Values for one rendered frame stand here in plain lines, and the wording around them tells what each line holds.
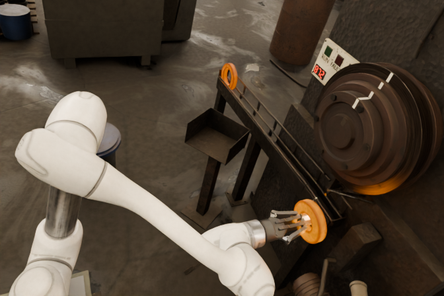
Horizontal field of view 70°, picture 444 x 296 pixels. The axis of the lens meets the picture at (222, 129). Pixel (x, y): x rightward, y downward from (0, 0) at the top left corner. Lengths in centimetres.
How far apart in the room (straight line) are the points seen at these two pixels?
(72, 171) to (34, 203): 145
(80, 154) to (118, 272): 120
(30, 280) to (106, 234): 86
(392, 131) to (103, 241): 158
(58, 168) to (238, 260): 50
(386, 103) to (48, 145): 95
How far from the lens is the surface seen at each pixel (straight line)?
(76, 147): 81
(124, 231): 203
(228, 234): 102
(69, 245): 130
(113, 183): 82
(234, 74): 211
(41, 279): 123
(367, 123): 109
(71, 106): 90
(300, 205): 122
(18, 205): 225
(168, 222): 86
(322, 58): 156
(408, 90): 110
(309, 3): 394
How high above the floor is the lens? 173
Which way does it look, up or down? 39 degrees down
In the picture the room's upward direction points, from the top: 14 degrees clockwise
